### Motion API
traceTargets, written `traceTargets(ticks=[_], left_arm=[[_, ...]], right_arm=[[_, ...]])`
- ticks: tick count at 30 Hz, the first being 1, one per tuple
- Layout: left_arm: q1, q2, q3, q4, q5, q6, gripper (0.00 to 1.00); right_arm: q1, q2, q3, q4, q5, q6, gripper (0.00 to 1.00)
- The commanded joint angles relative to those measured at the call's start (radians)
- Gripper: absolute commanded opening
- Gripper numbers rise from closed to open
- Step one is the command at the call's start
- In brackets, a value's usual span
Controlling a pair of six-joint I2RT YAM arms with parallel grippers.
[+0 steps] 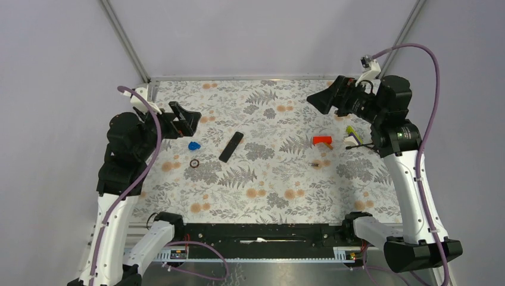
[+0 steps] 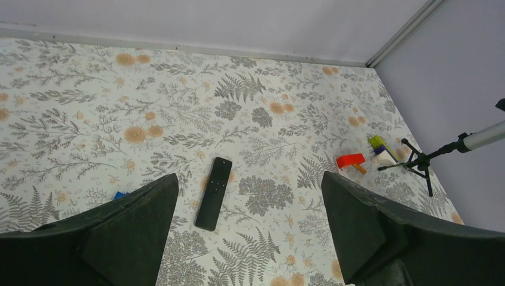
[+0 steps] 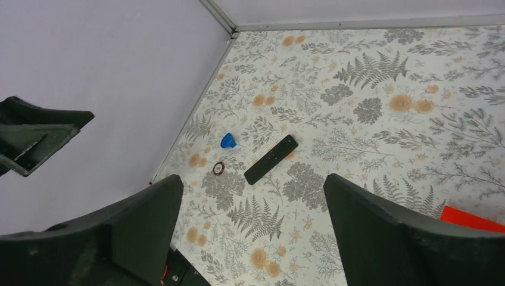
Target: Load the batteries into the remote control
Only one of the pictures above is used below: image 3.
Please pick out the blue plastic piece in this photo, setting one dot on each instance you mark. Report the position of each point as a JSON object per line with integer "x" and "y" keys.
{"x": 228, "y": 141}

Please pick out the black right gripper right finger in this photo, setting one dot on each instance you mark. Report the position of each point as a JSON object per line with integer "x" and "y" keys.
{"x": 384, "y": 243}

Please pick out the red block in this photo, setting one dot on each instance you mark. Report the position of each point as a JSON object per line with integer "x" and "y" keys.
{"x": 459, "y": 217}

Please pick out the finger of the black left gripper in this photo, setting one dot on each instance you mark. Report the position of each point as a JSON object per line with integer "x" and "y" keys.
{"x": 30, "y": 134}

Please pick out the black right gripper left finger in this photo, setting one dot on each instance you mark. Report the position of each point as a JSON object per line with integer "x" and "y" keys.
{"x": 125, "y": 243}

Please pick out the black remote control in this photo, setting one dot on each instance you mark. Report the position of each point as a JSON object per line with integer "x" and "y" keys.
{"x": 271, "y": 159}

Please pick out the brown poker chip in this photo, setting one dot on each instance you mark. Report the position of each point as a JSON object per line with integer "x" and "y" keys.
{"x": 218, "y": 168}

